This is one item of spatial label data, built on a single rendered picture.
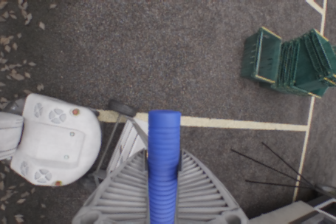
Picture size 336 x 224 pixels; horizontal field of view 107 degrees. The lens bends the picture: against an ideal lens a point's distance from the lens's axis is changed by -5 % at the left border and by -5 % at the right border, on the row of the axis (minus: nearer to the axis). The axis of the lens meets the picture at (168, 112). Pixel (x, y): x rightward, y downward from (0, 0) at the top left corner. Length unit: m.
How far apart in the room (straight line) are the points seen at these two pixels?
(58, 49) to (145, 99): 0.82
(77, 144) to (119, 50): 0.87
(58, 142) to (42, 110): 0.23
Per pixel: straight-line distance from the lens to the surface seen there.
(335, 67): 2.46
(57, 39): 1.50
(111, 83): 1.35
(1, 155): 1.21
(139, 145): 1.44
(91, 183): 1.31
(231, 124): 2.00
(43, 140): 1.18
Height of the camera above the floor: 1.35
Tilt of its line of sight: 68 degrees down
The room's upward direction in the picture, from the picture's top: 105 degrees clockwise
